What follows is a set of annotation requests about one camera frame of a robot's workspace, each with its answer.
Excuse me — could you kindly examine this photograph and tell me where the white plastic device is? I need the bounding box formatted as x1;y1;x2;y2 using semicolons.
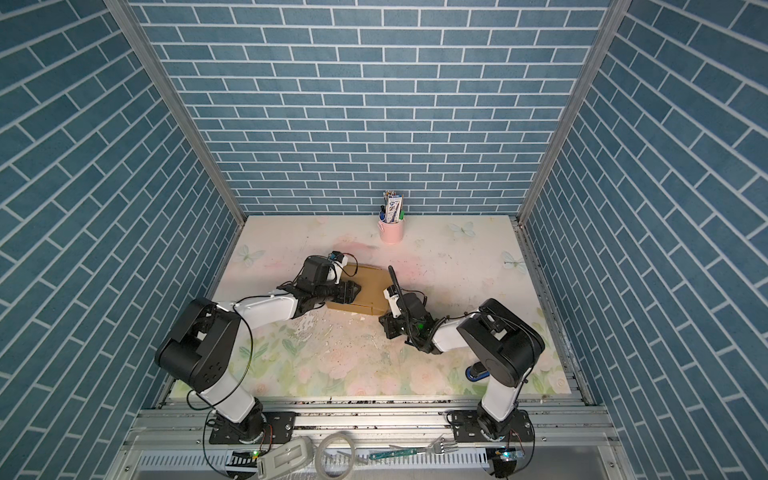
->
257;437;314;480

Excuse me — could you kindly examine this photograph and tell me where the brown cardboard paper box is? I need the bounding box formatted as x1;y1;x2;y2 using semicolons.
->
326;265;393;317

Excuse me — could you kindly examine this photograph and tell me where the coiled grey cable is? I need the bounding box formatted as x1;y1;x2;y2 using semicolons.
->
314;430;359;480

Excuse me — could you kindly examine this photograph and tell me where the aluminium frame rail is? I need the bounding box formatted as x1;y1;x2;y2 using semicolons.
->
106;395;634;479

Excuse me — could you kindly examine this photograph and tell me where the green handled tool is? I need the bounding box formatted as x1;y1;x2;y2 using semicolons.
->
368;448;420;461

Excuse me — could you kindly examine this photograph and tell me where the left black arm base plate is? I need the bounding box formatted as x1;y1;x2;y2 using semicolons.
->
206;411;297;446

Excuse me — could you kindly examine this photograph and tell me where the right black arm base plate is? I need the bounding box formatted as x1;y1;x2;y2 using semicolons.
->
445;407;535;443

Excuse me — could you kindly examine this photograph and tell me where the silver fork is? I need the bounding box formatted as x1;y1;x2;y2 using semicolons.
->
390;436;459;456

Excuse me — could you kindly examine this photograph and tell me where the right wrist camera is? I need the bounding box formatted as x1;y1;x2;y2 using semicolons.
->
384;285;402;318

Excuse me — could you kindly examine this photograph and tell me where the pink pen holder cup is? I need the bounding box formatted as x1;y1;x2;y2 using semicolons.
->
378;220;405;245

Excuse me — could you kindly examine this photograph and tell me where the floral table mat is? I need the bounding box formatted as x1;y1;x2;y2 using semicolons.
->
213;215;548;399

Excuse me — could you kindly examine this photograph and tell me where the blue black stapler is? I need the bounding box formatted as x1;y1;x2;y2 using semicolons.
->
465;362;490;383

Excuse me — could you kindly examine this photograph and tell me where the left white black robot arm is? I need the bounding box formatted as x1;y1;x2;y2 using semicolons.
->
155;251;361;443

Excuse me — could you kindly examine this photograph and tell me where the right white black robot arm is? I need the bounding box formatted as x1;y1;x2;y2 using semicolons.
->
379;267;545;441

